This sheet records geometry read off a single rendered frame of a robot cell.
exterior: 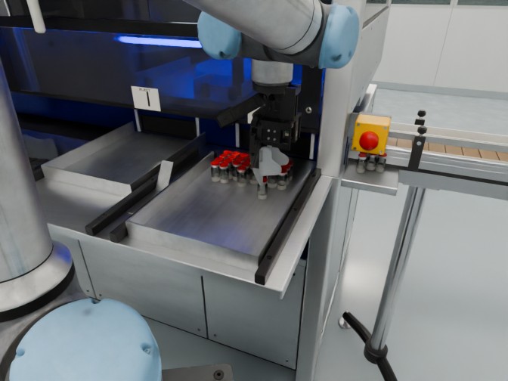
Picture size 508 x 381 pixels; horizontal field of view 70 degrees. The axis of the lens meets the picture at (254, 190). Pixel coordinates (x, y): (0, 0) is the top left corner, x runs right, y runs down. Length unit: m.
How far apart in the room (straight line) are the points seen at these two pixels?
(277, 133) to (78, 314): 0.46
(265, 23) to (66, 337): 0.35
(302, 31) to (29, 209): 0.33
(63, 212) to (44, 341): 0.49
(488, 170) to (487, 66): 4.58
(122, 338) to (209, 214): 0.42
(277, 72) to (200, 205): 0.32
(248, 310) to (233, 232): 0.64
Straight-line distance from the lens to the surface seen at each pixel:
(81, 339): 0.38
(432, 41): 5.44
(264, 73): 0.65
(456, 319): 1.91
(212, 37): 0.55
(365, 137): 0.81
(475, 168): 1.00
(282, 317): 1.26
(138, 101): 1.06
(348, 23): 0.49
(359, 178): 0.91
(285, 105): 0.67
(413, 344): 1.74
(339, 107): 0.83
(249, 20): 0.38
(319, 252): 1.03
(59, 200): 0.89
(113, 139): 1.15
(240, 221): 0.72
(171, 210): 0.77
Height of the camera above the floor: 1.29
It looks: 30 degrees down
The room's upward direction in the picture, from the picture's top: straight up
